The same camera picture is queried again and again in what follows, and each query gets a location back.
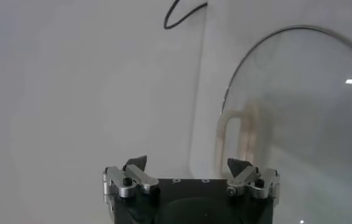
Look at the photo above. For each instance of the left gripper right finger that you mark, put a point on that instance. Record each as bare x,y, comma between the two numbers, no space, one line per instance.
246,179

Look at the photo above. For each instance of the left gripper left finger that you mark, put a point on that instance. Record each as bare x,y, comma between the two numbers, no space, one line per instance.
133,176

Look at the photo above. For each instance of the round glass pot lid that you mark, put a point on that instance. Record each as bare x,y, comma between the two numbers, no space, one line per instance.
301,121

